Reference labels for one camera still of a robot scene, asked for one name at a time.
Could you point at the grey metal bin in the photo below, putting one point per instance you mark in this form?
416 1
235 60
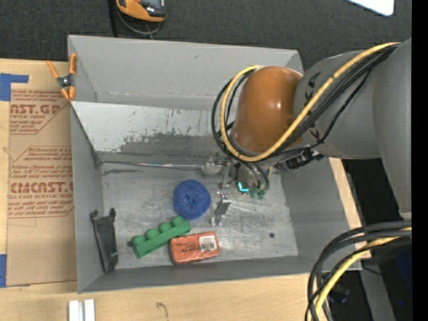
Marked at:
157 79

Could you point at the black cylinder on white bracket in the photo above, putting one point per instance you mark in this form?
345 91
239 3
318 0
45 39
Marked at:
298 161

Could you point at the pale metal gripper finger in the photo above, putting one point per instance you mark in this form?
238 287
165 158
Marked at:
211 168
221 209

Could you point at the blue round scouring pad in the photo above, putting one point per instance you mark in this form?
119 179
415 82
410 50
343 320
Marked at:
191 199

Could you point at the orange sponge with barcode label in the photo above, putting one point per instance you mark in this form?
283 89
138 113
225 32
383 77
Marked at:
194 248

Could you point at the green toy building block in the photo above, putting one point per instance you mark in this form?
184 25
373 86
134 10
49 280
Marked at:
157 237

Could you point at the brown cardboard board red print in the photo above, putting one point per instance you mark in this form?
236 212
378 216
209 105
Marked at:
40 179

